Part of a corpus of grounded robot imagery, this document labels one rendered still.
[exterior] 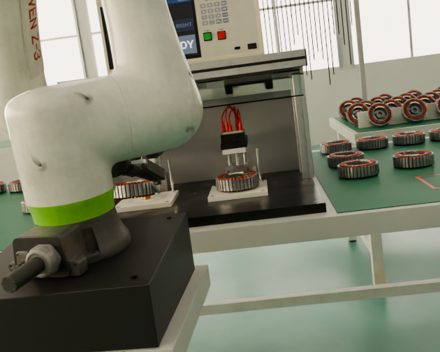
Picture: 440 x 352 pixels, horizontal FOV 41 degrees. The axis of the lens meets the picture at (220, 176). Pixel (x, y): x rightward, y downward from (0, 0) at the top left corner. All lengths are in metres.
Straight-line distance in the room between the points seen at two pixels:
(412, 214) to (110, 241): 0.69
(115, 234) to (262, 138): 0.95
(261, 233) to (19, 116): 0.63
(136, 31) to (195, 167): 0.93
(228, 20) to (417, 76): 6.65
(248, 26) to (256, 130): 0.32
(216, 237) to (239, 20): 0.63
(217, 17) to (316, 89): 6.35
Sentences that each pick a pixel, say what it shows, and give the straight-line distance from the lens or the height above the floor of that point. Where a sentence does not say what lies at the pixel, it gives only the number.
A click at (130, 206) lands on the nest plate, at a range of 1.48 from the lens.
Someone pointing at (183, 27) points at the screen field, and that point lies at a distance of 1.63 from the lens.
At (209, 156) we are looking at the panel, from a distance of 1.76.
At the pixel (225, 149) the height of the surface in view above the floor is 0.88.
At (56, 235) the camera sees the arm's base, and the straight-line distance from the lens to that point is 0.81.
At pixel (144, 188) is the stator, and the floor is 0.84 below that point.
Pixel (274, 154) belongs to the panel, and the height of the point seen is 0.82.
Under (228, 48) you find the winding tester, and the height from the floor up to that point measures 1.14.
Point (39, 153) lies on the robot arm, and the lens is 0.82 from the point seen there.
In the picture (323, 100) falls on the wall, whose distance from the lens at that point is 7.94.
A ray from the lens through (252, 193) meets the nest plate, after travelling 1.44.
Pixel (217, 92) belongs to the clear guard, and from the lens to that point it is 1.36.
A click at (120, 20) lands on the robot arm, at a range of 0.91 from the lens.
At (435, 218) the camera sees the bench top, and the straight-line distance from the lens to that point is 1.32.
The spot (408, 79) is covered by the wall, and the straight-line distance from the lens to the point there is 8.13.
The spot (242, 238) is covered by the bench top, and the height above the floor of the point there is 0.72.
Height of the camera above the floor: 1.07
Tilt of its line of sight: 10 degrees down
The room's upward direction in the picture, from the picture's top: 8 degrees counter-clockwise
